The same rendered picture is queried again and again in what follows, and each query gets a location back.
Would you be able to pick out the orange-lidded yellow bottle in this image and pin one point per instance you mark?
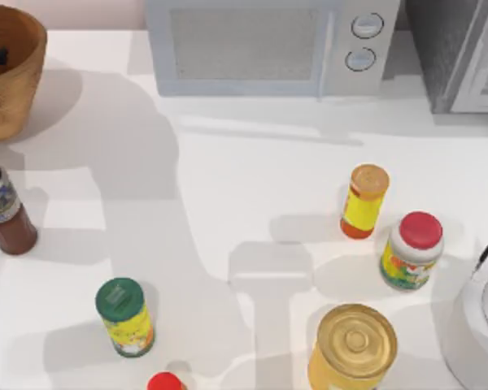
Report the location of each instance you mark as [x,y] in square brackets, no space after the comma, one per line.
[364,203]

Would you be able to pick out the pale microwave oven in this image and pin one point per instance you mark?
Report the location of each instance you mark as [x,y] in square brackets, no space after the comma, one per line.
[244,44]

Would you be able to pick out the green-lidded yellow canister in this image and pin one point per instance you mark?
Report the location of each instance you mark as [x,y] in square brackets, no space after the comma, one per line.
[126,321]

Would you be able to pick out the red-lidded white jar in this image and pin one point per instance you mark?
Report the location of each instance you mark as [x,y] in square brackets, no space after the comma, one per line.
[412,252]

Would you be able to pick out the microwave knob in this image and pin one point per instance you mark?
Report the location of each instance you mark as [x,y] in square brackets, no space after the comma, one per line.
[360,59]
[367,23]

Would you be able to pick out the large yellow tin can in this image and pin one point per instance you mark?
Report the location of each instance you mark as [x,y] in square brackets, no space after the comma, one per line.
[351,349]

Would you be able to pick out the red-capped bottle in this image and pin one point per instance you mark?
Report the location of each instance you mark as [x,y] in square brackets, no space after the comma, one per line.
[166,382]

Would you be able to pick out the brown sauce bottle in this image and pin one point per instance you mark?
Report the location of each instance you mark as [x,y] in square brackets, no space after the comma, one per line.
[6,215]

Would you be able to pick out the brown wooden bowl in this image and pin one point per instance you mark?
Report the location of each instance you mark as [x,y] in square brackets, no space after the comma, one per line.
[12,97]

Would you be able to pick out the white kettle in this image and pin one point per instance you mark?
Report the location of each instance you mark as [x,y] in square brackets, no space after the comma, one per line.
[477,321]

